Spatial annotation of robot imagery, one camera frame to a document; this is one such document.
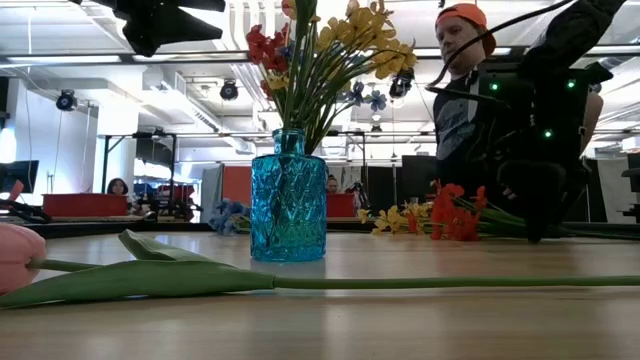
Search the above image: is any black tripod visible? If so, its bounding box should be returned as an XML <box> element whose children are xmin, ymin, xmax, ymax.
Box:
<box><xmin>349</xmin><ymin>180</ymin><xmax>372</xmax><ymax>211</ymax></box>

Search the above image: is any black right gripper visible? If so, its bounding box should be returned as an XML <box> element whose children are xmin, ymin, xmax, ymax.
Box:
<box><xmin>499</xmin><ymin>159</ymin><xmax>589</xmax><ymax>245</ymax></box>

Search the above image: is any grey partition panel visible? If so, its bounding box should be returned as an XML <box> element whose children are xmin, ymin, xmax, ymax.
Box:
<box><xmin>201</xmin><ymin>164</ymin><xmax>224</xmax><ymax>206</ymax></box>

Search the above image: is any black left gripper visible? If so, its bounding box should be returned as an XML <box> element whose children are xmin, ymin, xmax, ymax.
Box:
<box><xmin>69</xmin><ymin>0</ymin><xmax>226</xmax><ymax>59</ymax></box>

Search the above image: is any orange partition panel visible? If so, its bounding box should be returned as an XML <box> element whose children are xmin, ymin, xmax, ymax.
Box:
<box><xmin>222</xmin><ymin>165</ymin><xmax>253</xmax><ymax>204</ymax></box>

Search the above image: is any black overhead light beam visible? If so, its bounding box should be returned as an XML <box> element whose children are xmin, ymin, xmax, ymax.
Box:
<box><xmin>0</xmin><ymin>47</ymin><xmax>640</xmax><ymax>65</ymax></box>

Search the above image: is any long red plastic bin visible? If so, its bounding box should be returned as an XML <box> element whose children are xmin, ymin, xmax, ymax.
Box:
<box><xmin>42</xmin><ymin>193</ymin><xmax>129</xmax><ymax>218</ymax></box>

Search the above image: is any blue textured glass vase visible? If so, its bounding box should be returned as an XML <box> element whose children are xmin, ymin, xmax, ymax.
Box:
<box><xmin>249</xmin><ymin>127</ymin><xmax>330</xmax><ymax>264</ymax></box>

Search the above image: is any black ceiling-mounted camera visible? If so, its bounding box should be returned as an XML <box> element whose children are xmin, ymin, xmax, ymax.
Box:
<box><xmin>388</xmin><ymin>69</ymin><xmax>416</xmax><ymax>100</ymax></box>
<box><xmin>55</xmin><ymin>89</ymin><xmax>79</xmax><ymax>112</ymax></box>
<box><xmin>219</xmin><ymin>79</ymin><xmax>240</xmax><ymax>102</ymax></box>

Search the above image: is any yellow artificial flower stem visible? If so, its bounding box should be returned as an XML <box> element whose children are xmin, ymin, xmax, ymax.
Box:
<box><xmin>356</xmin><ymin>201</ymin><xmax>436</xmax><ymax>235</ymax></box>
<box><xmin>264</xmin><ymin>0</ymin><xmax>419</xmax><ymax>151</ymax></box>

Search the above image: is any small black computer monitor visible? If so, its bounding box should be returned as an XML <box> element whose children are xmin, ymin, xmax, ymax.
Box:
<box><xmin>0</xmin><ymin>159</ymin><xmax>40</xmax><ymax>195</ymax></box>

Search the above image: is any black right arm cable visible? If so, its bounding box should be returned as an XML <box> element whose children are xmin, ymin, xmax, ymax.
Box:
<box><xmin>425</xmin><ymin>0</ymin><xmax>576</xmax><ymax>96</ymax></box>

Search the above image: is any large black computer monitor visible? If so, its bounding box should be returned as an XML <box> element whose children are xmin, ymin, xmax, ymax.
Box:
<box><xmin>401</xmin><ymin>154</ymin><xmax>439</xmax><ymax>204</ymax></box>

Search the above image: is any small red plastic bin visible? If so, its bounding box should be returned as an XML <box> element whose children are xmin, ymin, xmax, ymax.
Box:
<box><xmin>325</xmin><ymin>193</ymin><xmax>357</xmax><ymax>219</ymax></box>

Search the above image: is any black metal stand frame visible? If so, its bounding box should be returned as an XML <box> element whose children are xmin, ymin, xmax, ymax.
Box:
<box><xmin>101</xmin><ymin>131</ymin><xmax>177</xmax><ymax>195</ymax></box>

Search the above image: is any black aluminium table frame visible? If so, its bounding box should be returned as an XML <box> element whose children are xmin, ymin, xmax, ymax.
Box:
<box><xmin>22</xmin><ymin>221</ymin><xmax>640</xmax><ymax>240</ymax></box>

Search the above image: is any red artificial flower stem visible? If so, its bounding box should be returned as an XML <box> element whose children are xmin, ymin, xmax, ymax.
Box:
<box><xmin>429</xmin><ymin>180</ymin><xmax>531</xmax><ymax>243</ymax></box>
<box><xmin>244</xmin><ymin>22</ymin><xmax>301</xmax><ymax>136</ymax></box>

